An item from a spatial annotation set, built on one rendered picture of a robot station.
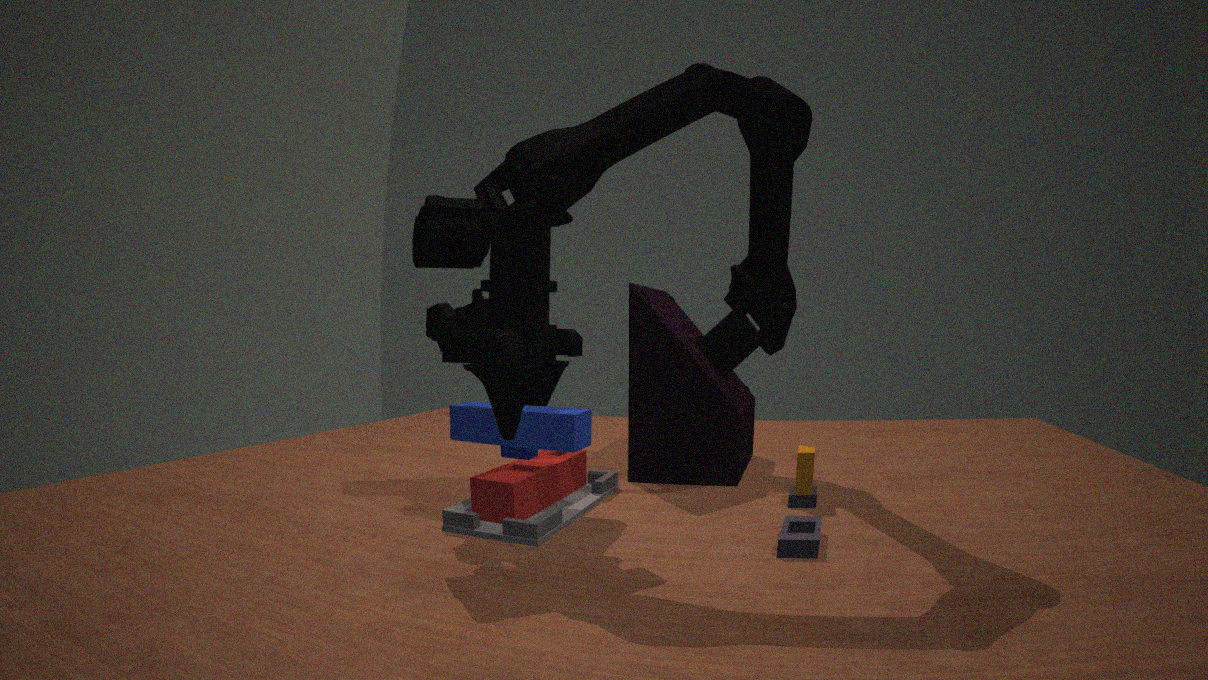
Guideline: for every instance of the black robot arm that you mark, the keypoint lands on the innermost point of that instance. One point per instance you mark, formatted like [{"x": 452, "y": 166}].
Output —
[{"x": 551, "y": 171}]

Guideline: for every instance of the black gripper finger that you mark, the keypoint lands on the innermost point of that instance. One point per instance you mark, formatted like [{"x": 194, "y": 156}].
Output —
[
  {"x": 506, "y": 388},
  {"x": 544, "y": 380}
]

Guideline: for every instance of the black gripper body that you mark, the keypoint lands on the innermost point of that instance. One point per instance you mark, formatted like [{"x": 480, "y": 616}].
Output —
[{"x": 518, "y": 328}]

